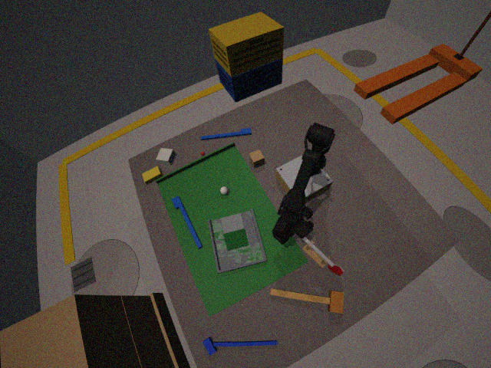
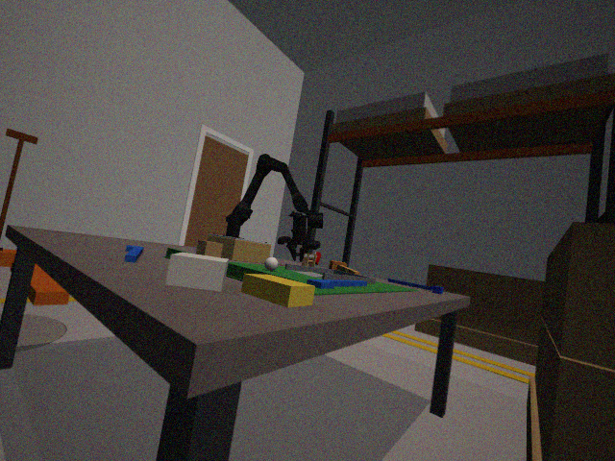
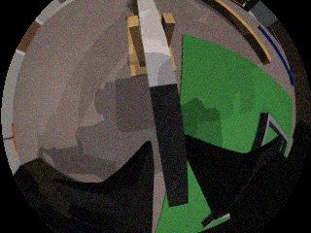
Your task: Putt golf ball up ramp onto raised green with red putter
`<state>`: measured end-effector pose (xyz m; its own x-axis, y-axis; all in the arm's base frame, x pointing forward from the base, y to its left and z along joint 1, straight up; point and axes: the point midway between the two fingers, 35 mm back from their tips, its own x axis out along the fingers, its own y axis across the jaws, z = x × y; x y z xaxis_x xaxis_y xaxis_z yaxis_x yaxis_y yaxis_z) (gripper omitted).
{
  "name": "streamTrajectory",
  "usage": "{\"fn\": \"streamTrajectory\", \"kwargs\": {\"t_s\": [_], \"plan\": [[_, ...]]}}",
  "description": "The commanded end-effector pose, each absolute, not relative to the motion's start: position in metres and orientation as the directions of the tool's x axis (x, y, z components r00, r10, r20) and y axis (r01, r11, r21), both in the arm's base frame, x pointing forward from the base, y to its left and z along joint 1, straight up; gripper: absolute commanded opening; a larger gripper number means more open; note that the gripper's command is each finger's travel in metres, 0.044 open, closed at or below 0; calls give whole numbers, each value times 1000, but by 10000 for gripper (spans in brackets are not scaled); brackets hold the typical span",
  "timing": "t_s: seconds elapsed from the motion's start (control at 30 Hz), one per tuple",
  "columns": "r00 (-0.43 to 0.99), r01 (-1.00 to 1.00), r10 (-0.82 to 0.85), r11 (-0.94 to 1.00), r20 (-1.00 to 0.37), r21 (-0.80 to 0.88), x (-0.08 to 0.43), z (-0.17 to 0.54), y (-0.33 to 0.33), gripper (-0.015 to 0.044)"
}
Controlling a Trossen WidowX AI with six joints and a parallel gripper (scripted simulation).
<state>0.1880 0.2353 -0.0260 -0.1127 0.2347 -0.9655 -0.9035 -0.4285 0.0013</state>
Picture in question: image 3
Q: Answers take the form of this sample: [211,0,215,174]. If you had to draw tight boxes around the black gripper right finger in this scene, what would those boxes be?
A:
[186,135,284,220]

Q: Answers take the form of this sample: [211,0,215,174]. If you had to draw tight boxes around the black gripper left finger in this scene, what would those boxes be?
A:
[52,141,155,233]

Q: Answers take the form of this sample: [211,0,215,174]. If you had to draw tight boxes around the wooden mallet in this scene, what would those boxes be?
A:
[201,0,271,65]

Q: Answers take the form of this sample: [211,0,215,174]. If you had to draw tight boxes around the green flat mat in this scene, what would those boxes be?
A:
[155,34,293,233]

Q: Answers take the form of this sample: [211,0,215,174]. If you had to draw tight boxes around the blue golf putter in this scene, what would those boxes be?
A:
[258,26,295,85]

